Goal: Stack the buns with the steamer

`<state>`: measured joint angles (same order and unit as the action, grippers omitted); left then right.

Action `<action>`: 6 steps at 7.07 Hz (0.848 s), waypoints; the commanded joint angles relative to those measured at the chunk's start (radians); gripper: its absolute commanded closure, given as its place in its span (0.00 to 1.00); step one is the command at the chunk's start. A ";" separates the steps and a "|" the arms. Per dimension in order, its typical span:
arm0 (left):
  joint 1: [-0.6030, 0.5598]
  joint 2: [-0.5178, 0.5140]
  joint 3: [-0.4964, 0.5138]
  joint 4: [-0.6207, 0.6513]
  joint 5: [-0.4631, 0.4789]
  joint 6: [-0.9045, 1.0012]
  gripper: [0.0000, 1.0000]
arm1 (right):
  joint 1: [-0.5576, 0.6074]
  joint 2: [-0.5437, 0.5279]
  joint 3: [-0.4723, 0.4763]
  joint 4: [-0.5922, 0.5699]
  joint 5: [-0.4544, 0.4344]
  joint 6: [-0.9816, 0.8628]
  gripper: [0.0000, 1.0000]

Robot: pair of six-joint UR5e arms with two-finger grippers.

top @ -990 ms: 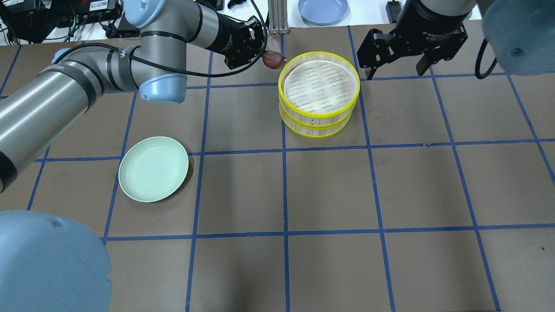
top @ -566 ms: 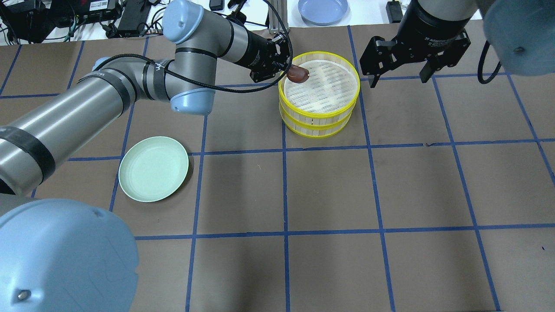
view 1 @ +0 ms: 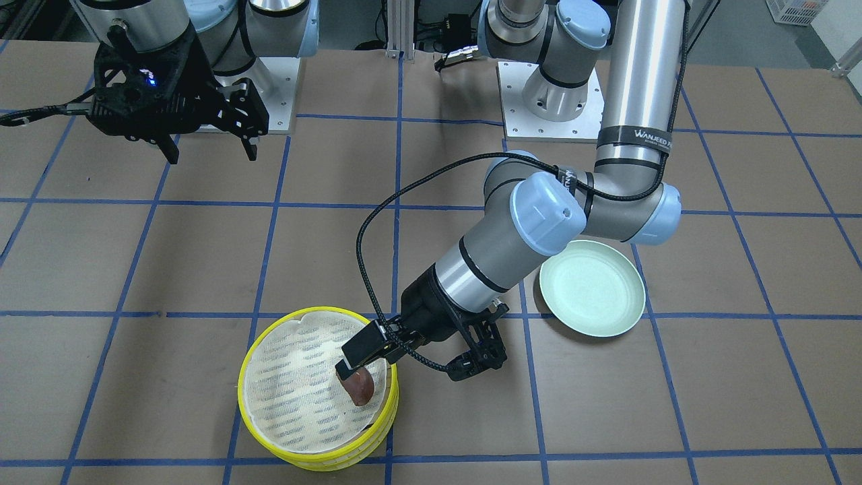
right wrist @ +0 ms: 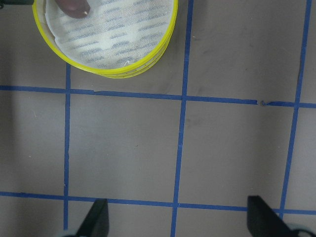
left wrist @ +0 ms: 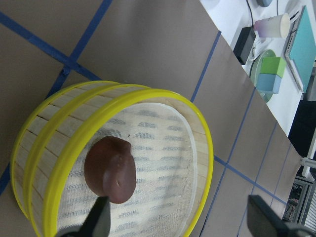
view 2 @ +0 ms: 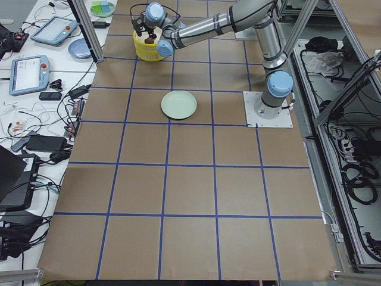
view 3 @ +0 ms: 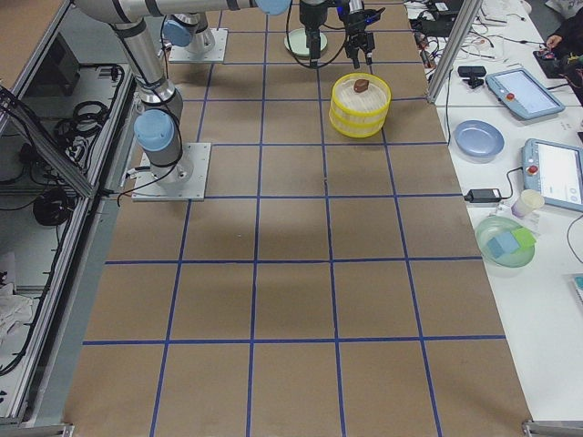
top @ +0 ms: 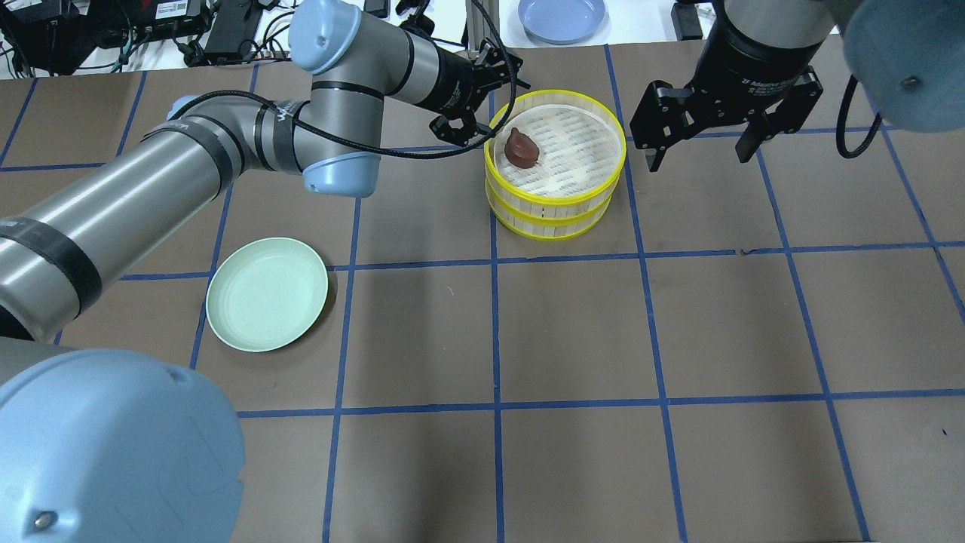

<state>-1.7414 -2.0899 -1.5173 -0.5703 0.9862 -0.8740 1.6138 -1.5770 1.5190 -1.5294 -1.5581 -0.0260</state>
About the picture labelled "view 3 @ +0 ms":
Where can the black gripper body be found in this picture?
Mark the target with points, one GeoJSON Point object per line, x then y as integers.
{"type": "Point", "coordinates": [356, 21]}
{"type": "Point", "coordinates": [311, 18]}

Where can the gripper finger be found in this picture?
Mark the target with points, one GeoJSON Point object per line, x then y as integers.
{"type": "Point", "coordinates": [368, 48]}
{"type": "Point", "coordinates": [314, 46]}
{"type": "Point", "coordinates": [352, 48]}

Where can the dark red bun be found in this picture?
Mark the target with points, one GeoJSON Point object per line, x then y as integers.
{"type": "Point", "coordinates": [360, 85]}

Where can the yellow steamer basket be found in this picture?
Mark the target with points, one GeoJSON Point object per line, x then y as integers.
{"type": "Point", "coordinates": [375, 100]}
{"type": "Point", "coordinates": [357, 126]}

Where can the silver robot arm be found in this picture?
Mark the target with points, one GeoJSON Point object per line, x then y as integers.
{"type": "Point", "coordinates": [157, 130]}
{"type": "Point", "coordinates": [191, 32]}

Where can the light green plate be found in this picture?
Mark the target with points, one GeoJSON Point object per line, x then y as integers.
{"type": "Point", "coordinates": [295, 42]}

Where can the black webcam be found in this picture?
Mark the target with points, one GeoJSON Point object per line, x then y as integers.
{"type": "Point", "coordinates": [472, 75]}

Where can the blue plate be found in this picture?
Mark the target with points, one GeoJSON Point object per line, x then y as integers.
{"type": "Point", "coordinates": [478, 141]}

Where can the teach pendant far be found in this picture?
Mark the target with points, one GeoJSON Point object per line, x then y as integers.
{"type": "Point", "coordinates": [522, 94]}

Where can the teach pendant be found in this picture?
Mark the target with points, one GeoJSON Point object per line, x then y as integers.
{"type": "Point", "coordinates": [522, 94]}
{"type": "Point", "coordinates": [555, 171]}

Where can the black power adapter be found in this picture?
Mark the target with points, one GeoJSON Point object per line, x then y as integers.
{"type": "Point", "coordinates": [483, 195]}

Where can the paper cup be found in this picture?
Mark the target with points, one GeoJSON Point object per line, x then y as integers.
{"type": "Point", "coordinates": [527, 202]}

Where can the teach pendant near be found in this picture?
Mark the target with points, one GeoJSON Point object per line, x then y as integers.
{"type": "Point", "coordinates": [555, 171]}

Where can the green bowl with sponges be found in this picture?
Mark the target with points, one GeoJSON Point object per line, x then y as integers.
{"type": "Point", "coordinates": [505, 242]}

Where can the aluminium frame post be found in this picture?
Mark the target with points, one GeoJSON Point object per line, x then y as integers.
{"type": "Point", "coordinates": [459, 32]}

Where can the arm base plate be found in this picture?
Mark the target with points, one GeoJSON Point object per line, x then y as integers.
{"type": "Point", "coordinates": [207, 47]}
{"type": "Point", "coordinates": [186, 181]}

